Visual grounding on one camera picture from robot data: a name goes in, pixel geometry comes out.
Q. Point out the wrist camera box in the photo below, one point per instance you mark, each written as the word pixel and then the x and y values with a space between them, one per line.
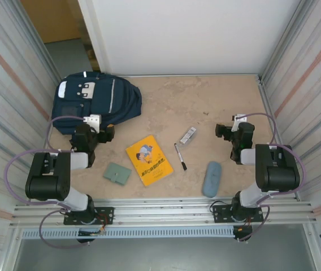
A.
pixel 94 121
pixel 238 122

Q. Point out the navy blue backpack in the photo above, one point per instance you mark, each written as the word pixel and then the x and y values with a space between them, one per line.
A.
pixel 115 96

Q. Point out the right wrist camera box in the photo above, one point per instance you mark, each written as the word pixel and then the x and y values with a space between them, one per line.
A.
pixel 238 122

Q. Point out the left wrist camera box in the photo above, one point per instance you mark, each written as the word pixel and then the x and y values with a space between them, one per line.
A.
pixel 94 121

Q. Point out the brown wooden door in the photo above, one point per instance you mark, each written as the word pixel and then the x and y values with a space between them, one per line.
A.
pixel 50 17

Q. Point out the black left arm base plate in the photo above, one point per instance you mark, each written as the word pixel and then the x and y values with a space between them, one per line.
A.
pixel 106 216

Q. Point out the white door frame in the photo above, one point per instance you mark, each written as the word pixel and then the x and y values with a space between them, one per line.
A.
pixel 94 28

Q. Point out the black white marker pen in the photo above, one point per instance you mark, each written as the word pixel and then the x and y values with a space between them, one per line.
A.
pixel 180 156

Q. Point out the small silver packet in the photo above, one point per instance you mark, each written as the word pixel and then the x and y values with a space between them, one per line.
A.
pixel 188 136

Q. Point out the green wallet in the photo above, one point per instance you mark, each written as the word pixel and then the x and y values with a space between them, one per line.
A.
pixel 116 173

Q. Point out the aluminium table side rail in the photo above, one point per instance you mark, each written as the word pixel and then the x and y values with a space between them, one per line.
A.
pixel 265 98

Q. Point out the blue grey glasses case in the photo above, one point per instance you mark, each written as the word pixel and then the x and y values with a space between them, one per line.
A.
pixel 212 179

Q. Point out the yellow picture book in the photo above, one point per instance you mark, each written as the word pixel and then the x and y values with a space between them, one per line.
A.
pixel 149 161

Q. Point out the aluminium frame post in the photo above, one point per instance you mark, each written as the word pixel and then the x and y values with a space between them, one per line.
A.
pixel 50 66
pixel 277 56

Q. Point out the aluminium rail frame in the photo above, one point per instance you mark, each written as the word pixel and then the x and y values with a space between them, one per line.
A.
pixel 163 214

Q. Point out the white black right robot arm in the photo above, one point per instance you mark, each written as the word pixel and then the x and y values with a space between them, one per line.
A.
pixel 279 172

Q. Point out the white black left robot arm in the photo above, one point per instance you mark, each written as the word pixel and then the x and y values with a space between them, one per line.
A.
pixel 47 180

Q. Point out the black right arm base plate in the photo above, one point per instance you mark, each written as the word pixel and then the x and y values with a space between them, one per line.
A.
pixel 221 213

